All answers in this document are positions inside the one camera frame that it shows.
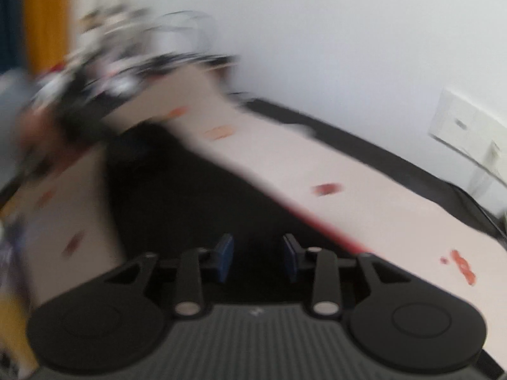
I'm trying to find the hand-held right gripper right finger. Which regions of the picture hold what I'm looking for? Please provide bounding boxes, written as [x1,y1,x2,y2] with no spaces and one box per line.
[278,233,413,319]

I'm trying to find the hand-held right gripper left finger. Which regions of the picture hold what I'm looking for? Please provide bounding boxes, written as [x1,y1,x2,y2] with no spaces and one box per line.
[105,233,235,319]

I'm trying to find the black pants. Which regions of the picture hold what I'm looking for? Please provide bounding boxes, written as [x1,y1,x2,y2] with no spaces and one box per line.
[105,124,361,286]

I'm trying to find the yellow curtain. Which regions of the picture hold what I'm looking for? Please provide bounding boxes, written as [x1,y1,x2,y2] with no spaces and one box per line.
[23,0,76,77]

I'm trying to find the white printed mat with red patches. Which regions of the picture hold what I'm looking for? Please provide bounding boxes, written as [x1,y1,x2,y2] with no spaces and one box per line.
[0,63,507,375]

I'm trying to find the black desk pad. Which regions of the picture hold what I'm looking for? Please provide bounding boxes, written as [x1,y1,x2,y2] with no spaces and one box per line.
[243,98,507,248]

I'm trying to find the black cable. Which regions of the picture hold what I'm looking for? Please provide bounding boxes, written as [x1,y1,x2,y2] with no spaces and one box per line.
[148,9,220,62]

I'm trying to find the white wall socket panel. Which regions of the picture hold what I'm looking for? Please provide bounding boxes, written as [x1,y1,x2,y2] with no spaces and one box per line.
[429,86,507,186]

